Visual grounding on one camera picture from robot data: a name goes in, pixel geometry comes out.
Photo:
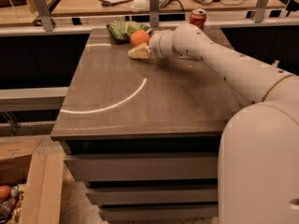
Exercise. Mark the bottom grey drawer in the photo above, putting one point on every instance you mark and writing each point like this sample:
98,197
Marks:
157,212

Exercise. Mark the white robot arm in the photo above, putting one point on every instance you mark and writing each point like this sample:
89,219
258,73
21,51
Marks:
258,164

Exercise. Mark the left metal bracket post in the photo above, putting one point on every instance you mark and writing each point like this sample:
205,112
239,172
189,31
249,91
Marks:
44,15

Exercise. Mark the red coca-cola can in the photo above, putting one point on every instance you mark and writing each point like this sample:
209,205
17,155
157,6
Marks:
198,18

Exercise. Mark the grey drawer cabinet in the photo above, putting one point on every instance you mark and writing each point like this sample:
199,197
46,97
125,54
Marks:
116,105

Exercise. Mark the middle grey drawer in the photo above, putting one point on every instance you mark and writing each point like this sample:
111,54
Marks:
152,195

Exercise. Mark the metal bracket post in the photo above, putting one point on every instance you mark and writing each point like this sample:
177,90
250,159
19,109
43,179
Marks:
260,10
44,15
154,13

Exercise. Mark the orange fruit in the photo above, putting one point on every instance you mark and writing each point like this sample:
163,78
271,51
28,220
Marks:
139,37

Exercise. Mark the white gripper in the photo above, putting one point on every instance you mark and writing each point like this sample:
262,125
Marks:
155,45

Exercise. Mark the right metal bracket post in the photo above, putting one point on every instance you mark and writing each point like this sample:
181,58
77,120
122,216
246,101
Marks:
260,10

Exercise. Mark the top grey drawer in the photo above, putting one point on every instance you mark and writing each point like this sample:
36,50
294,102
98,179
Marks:
141,167

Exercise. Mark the red item in box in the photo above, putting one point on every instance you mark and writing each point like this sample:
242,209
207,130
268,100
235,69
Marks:
5,192

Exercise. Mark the cardboard box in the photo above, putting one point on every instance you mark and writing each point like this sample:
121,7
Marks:
43,176

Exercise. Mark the grey drawer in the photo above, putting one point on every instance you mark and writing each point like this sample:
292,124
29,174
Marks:
157,212
152,195
141,167

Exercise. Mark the middle metal bracket post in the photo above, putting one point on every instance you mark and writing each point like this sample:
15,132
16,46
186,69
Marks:
154,13

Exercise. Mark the green jalapeno chip bag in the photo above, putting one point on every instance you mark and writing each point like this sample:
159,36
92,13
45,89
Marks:
121,31

